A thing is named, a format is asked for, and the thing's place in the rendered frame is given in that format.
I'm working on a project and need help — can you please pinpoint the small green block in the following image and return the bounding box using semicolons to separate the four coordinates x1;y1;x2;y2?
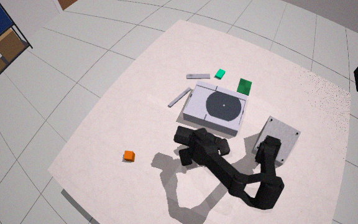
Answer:
215;69;226;79

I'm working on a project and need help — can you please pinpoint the small orange cube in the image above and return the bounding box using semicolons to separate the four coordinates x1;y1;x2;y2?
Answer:
124;151;135;162

